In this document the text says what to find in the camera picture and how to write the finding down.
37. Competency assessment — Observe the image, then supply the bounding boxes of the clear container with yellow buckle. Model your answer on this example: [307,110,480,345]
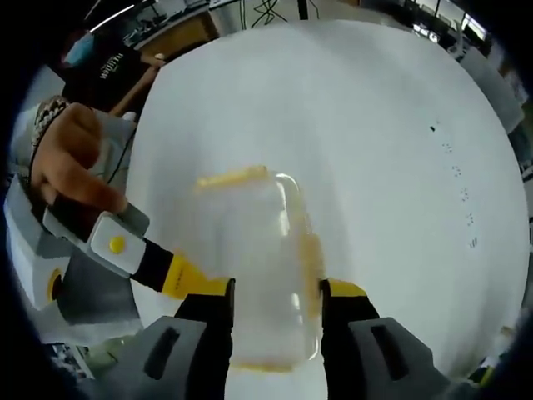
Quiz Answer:
[193,164,330,373]

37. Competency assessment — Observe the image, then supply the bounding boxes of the person in black shirt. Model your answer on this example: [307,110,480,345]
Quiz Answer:
[44,31,156,116]

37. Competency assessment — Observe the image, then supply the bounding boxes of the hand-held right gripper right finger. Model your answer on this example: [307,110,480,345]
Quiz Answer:
[318,277,467,400]

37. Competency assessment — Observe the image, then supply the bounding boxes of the wooden desk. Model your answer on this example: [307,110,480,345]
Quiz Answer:
[110,10,221,122]

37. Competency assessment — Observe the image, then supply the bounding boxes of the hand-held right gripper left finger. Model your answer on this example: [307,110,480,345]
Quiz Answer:
[87,277,237,400]

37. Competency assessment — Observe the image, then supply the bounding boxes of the dark monitor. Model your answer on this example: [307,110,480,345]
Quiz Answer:
[461,12,489,42]

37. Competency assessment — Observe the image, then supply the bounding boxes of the blue face mask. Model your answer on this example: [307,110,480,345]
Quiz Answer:
[66,35,96,63]

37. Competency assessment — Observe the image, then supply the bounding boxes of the black cable bundle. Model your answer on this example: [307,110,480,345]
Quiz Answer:
[248,0,295,27]

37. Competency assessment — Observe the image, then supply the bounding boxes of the person's left hand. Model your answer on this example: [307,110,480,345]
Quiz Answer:
[32,103,129,213]

